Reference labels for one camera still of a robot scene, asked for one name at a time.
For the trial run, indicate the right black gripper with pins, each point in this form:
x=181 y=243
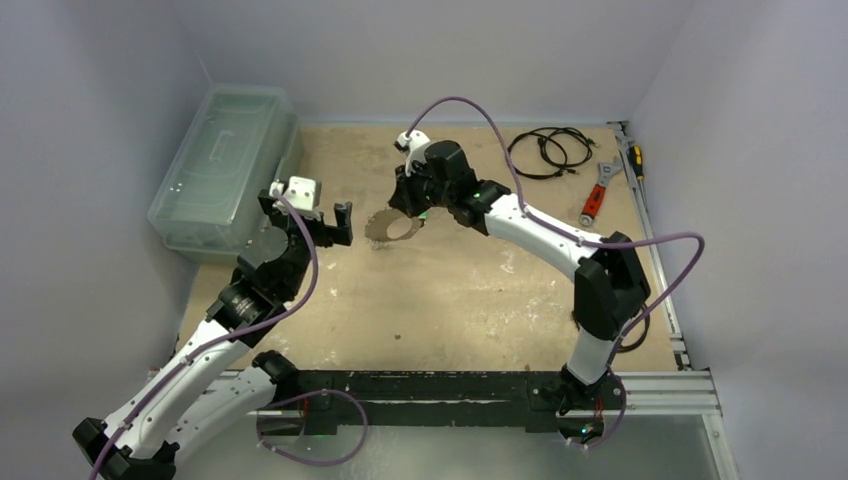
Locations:
x=405 y=198

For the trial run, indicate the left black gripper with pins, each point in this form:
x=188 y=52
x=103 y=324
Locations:
x=328 y=234

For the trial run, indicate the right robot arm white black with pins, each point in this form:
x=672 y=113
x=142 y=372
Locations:
x=610 y=286

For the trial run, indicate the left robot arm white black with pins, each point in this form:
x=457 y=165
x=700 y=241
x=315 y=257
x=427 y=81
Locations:
x=181 y=407

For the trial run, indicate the clear plastic storage box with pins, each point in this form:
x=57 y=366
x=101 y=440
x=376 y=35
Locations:
x=241 y=140

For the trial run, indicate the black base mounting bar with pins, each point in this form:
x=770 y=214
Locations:
x=533 y=401

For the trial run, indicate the yellow black screwdriver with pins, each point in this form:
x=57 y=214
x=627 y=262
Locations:
x=636 y=162

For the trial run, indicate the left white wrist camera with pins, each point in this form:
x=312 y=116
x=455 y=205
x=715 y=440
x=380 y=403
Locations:
x=298 y=194

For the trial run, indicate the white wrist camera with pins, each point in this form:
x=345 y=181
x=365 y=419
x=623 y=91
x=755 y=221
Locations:
x=412 y=145
x=298 y=194

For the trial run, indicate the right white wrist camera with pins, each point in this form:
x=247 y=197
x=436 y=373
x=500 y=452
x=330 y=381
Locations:
x=412 y=145

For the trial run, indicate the red handled adjustable wrench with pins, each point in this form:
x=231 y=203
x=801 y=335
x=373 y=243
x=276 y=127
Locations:
x=592 y=206

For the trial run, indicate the aluminium frame rail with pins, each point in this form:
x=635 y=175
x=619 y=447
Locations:
x=450 y=300

